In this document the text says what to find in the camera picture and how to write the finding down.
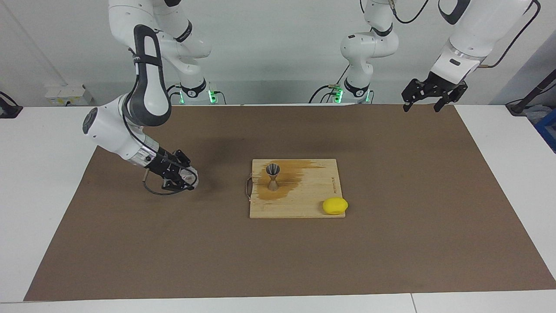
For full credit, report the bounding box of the blue box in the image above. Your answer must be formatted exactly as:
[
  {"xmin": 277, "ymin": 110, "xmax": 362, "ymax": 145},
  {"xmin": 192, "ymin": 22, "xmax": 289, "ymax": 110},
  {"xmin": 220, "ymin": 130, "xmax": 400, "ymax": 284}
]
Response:
[{"xmin": 534, "ymin": 109, "xmax": 556, "ymax": 153}]

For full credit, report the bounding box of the brown table mat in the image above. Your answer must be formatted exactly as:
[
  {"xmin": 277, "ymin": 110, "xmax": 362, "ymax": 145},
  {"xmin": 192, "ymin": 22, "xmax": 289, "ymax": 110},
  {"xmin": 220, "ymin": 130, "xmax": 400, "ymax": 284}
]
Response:
[{"xmin": 24, "ymin": 104, "xmax": 556, "ymax": 302}]

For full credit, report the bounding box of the black flat object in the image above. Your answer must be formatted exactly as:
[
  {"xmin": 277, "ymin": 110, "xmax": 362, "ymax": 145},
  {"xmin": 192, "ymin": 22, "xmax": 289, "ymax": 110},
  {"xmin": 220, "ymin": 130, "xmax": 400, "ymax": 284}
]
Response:
[{"xmin": 0, "ymin": 91, "xmax": 23, "ymax": 119}]

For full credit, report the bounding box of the black stand pole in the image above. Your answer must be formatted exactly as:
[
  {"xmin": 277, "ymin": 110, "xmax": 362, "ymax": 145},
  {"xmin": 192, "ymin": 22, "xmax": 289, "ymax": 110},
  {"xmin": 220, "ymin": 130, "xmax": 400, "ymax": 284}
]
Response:
[{"xmin": 506, "ymin": 70, "xmax": 556, "ymax": 116}]

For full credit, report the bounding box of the black base cable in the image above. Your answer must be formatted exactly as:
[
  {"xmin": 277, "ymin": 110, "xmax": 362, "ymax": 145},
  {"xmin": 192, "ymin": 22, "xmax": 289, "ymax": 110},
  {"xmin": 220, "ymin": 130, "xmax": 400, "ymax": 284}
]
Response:
[
  {"xmin": 308, "ymin": 65, "xmax": 349, "ymax": 104},
  {"xmin": 166, "ymin": 84, "xmax": 183, "ymax": 106}
]

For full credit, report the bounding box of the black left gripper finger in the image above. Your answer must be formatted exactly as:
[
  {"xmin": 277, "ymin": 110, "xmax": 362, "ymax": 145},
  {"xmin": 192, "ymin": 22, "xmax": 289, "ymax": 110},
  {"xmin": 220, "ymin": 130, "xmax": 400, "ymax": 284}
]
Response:
[
  {"xmin": 434, "ymin": 85, "xmax": 469, "ymax": 113},
  {"xmin": 402, "ymin": 79, "xmax": 430, "ymax": 112}
]

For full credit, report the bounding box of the yellow lemon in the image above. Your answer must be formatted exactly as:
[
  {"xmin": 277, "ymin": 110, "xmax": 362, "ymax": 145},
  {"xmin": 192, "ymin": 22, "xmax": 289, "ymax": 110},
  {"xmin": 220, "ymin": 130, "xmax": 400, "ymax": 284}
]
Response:
[{"xmin": 322, "ymin": 197, "xmax": 349, "ymax": 216}]

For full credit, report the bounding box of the white wall socket box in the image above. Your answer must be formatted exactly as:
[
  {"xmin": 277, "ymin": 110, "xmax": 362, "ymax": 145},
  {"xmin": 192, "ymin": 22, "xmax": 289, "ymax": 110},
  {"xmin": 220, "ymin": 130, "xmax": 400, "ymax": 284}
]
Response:
[{"xmin": 45, "ymin": 85, "xmax": 94, "ymax": 106}]

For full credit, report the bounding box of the small clear glass cup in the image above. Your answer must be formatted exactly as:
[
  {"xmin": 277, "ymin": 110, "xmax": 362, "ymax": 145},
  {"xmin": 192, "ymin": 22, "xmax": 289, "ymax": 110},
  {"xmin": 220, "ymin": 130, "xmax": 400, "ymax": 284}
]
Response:
[{"xmin": 180, "ymin": 167, "xmax": 199, "ymax": 190}]

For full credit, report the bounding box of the bamboo cutting board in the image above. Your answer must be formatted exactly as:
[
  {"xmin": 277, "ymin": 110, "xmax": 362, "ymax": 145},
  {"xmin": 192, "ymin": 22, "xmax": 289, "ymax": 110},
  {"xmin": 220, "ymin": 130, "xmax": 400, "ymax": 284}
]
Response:
[{"xmin": 249, "ymin": 159, "xmax": 346, "ymax": 219}]

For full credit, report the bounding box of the steel double jigger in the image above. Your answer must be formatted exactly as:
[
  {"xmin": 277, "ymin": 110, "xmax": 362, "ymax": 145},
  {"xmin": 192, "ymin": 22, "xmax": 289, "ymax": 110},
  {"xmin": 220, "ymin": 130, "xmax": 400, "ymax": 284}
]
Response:
[{"xmin": 266, "ymin": 163, "xmax": 281, "ymax": 192}]

